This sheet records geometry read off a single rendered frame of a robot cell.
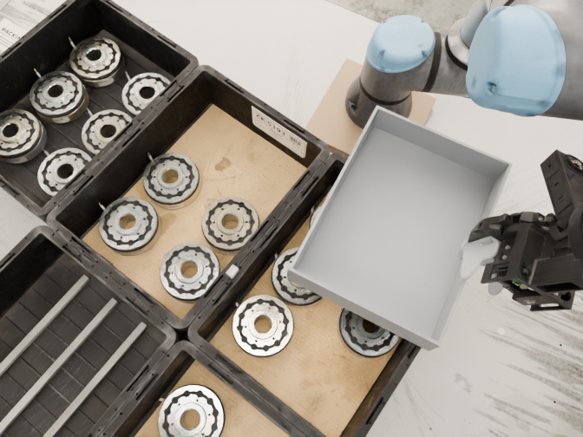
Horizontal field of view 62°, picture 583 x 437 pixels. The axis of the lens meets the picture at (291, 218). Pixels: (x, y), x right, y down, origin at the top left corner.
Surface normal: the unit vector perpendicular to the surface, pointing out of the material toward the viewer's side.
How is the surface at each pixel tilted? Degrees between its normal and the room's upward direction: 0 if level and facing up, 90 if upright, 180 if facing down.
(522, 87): 68
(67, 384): 0
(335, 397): 0
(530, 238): 17
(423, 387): 0
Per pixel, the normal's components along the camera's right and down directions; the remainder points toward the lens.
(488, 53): -0.99, -0.11
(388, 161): 0.01, -0.37
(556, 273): -0.87, -0.47
